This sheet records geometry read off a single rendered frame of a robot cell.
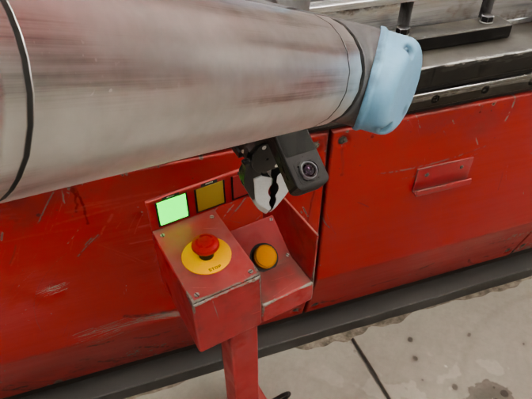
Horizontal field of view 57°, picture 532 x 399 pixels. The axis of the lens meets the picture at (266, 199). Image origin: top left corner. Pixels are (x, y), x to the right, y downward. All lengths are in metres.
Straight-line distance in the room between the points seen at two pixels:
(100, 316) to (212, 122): 1.01
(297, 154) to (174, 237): 0.27
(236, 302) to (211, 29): 0.55
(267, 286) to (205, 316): 0.12
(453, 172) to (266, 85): 1.05
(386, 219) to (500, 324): 0.65
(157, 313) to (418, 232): 0.69
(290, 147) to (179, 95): 0.39
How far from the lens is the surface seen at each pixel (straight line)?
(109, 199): 0.95
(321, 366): 1.52
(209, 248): 0.69
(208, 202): 0.77
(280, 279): 0.79
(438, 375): 1.58
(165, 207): 0.75
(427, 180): 1.22
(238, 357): 0.94
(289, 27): 0.27
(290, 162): 0.56
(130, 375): 1.49
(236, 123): 0.22
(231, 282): 0.69
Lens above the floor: 1.31
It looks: 41 degrees down
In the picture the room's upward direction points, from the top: straight up
